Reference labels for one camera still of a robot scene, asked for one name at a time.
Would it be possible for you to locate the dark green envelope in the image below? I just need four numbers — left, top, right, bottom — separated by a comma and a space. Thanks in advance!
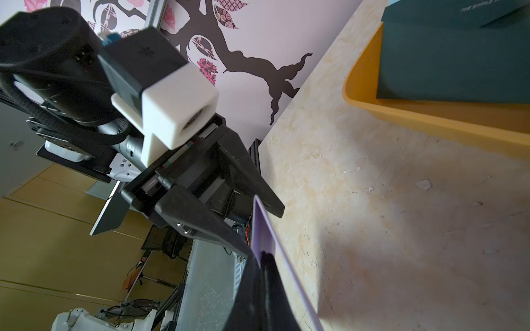
377, 0, 529, 104

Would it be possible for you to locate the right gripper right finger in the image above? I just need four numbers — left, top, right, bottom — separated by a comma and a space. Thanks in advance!
259, 252, 300, 331

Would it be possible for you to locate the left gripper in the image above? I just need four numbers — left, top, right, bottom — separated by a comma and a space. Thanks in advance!
121, 115, 285, 257

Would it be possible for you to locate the yellow plastic storage box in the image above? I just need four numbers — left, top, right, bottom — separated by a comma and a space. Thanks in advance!
342, 26, 529, 160

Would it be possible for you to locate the purple envelope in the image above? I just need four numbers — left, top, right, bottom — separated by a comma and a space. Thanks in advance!
251, 196, 324, 330

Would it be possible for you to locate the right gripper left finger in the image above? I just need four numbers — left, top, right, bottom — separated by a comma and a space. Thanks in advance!
223, 253, 265, 330

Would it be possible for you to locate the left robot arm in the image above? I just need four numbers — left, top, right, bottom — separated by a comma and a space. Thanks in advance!
1, 7, 284, 259

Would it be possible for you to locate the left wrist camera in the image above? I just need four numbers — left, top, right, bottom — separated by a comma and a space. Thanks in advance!
98, 27, 218, 166

